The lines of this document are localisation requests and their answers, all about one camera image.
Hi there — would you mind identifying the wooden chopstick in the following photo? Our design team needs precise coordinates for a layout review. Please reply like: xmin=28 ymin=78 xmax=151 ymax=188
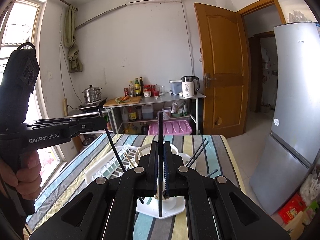
xmin=124 ymin=152 xmax=135 ymax=168

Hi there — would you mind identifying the metal kitchen shelf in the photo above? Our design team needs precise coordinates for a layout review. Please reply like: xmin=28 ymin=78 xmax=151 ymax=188
xmin=103 ymin=93 xmax=206 ymax=135

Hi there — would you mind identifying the person left hand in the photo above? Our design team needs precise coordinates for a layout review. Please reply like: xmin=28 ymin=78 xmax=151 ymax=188
xmin=1 ymin=151 xmax=42 ymax=200

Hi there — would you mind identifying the white utensil cup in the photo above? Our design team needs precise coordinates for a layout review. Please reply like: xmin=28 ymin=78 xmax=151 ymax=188
xmin=151 ymin=196 xmax=176 ymax=212

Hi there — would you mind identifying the induction cooker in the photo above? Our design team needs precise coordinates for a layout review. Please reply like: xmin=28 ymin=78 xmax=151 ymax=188
xmin=77 ymin=97 xmax=107 ymax=112

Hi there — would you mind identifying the white ceramic bowl stack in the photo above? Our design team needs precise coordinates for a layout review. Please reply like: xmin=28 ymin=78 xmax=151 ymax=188
xmin=134 ymin=141 xmax=180 ymax=167

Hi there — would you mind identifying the striped tablecloth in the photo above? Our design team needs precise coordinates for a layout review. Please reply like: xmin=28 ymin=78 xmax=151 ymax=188
xmin=27 ymin=134 xmax=245 ymax=239

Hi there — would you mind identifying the white plastic dish rack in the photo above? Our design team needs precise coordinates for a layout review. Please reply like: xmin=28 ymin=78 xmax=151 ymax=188
xmin=85 ymin=144 xmax=185 ymax=219

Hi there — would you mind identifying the steel steamer pot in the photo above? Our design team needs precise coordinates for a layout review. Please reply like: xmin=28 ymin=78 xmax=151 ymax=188
xmin=82 ymin=85 xmax=101 ymax=103

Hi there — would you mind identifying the wooden cutting board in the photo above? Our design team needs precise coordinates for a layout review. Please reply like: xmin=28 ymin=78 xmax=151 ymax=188
xmin=103 ymin=96 xmax=142 ymax=107

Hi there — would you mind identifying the pink plastic storage box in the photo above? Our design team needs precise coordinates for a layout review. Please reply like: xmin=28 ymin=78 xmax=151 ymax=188
xmin=148 ymin=120 xmax=192 ymax=135

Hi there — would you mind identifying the green curtain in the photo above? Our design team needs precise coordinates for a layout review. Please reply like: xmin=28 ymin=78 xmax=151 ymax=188
xmin=63 ymin=5 xmax=83 ymax=73

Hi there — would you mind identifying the white oil jug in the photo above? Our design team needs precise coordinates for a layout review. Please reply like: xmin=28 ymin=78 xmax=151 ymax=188
xmin=142 ymin=104 xmax=154 ymax=120

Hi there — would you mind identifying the green label oil bottle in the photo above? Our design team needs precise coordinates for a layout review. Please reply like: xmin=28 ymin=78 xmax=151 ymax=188
xmin=135 ymin=78 xmax=141 ymax=96

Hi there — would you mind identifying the dark sauce bottle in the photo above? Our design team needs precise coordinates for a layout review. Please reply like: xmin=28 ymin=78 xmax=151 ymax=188
xmin=139 ymin=77 xmax=144 ymax=97

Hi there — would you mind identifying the grey plastic container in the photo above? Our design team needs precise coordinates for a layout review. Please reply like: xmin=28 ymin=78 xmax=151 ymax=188
xmin=169 ymin=80 xmax=182 ymax=95

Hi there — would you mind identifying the white electric kettle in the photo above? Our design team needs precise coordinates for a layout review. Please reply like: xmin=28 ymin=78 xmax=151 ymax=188
xmin=181 ymin=76 xmax=200 ymax=98

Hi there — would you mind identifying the silver refrigerator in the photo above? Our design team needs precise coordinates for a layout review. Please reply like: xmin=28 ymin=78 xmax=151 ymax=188
xmin=249 ymin=22 xmax=319 ymax=215

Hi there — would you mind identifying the red cardboard box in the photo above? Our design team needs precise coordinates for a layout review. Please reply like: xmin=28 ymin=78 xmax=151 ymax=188
xmin=278 ymin=192 xmax=306 ymax=224

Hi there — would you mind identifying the wooden door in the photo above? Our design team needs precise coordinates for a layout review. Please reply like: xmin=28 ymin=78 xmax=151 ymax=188
xmin=194 ymin=3 xmax=249 ymax=138

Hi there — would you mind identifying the white plastic bag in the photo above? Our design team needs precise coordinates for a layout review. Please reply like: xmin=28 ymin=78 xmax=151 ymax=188
xmin=299 ymin=166 xmax=319 ymax=206

